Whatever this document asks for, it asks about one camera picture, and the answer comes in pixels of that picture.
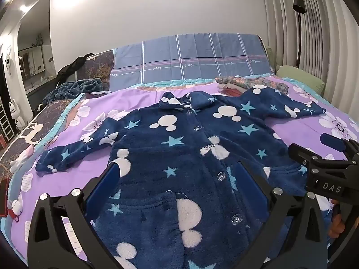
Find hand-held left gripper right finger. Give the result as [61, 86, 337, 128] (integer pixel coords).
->
[234, 163, 328, 269]

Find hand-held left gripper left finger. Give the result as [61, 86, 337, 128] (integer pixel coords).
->
[27, 163, 122, 269]

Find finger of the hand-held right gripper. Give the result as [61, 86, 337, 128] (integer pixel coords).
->
[288, 143, 354, 180]
[320, 132, 359, 160]

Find blue fleece star-print jacket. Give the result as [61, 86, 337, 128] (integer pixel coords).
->
[36, 87, 327, 269]

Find person's right hand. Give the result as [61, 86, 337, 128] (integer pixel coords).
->
[331, 199, 345, 237]

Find purple floral bedsheet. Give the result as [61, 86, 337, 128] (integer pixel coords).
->
[0, 74, 359, 269]

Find green pillow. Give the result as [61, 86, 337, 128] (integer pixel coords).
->
[265, 46, 278, 72]
[276, 65, 326, 96]

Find dark coral-print bedspread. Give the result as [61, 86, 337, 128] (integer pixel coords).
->
[0, 49, 115, 174]

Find white pink plush toy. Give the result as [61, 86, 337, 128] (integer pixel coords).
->
[10, 144, 35, 173]

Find small white red toy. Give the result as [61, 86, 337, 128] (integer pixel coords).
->
[10, 195, 24, 222]

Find white pleated curtain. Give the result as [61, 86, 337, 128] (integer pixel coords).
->
[259, 0, 359, 129]

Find folded floral garment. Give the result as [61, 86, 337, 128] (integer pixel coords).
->
[215, 76, 289, 94]

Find red phone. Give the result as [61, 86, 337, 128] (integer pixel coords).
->
[0, 178, 10, 217]

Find dark teal blanket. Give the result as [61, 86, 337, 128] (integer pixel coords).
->
[43, 78, 111, 105]

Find white cat figurine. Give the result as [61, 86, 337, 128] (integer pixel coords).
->
[8, 98, 26, 131]

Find white rack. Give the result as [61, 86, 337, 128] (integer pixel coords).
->
[0, 104, 13, 142]

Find black garment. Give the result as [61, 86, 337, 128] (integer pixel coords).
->
[56, 53, 94, 86]

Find blue plaid pillow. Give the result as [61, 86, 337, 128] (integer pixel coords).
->
[109, 33, 274, 90]

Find black floor lamp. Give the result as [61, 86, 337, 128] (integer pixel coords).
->
[292, 0, 307, 68]

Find white wall ornament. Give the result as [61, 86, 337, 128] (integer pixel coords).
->
[3, 52, 13, 76]

